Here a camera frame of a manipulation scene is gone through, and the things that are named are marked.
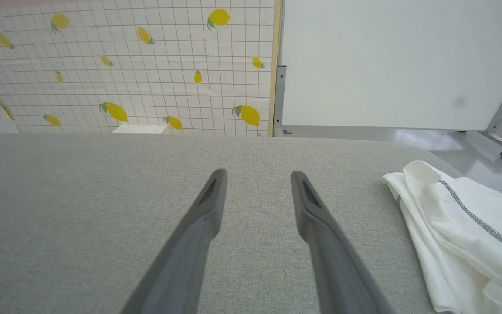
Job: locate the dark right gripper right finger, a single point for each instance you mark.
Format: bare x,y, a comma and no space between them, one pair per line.
338,270

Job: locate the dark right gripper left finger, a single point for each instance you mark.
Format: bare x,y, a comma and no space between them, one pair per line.
185,261

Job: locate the white t-shirt grey stitching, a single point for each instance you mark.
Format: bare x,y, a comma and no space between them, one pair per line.
464,244

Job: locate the white cube box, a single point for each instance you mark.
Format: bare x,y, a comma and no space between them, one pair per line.
140,129

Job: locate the lemon print partition screen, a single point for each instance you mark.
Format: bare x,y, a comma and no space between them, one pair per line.
146,52

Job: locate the white rolling board partition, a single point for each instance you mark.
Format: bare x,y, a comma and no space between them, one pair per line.
399,65

